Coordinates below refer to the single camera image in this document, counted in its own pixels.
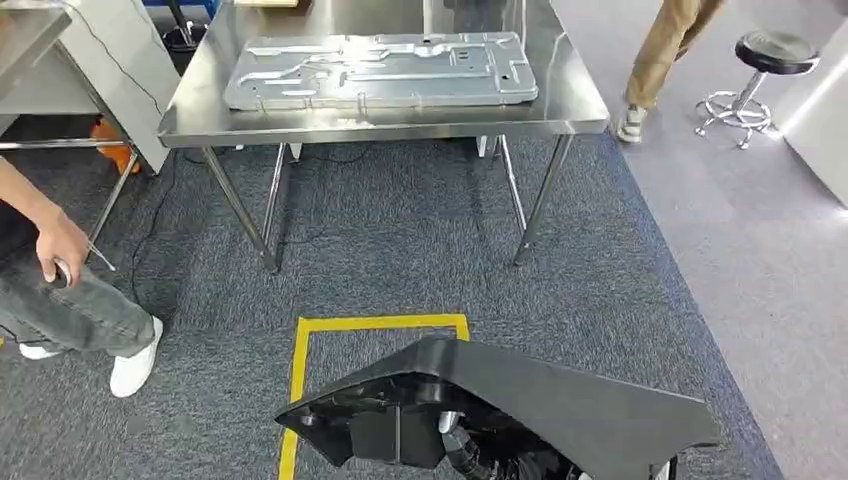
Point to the black plastic car panel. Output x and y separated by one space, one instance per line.
563 411

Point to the stamped sheet metal panel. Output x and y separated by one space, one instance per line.
397 83

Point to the yellow floor tape square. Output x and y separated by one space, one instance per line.
301 358

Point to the steel work table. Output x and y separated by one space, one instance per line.
563 99

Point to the person in tan trousers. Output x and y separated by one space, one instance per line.
662 53

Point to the orange object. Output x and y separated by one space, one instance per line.
116 154

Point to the small metal tool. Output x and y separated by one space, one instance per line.
100 257

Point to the pale grey cabinet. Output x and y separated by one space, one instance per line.
126 73

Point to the person in dark trousers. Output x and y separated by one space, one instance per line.
79 311

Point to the person's hand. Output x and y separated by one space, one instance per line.
60 242

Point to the black seat chrome stool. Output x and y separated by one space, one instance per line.
775 50

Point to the white cabinet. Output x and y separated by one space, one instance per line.
815 126

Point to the steel side table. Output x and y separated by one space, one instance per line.
26 33

